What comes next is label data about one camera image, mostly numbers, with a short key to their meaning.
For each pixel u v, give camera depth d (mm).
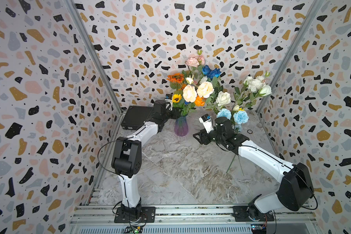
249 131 1097
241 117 716
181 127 970
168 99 817
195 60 837
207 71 808
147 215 730
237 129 1074
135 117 1200
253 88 780
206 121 712
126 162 510
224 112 730
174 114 836
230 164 925
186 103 819
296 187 423
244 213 731
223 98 748
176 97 837
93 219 739
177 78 762
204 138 717
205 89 638
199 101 762
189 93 653
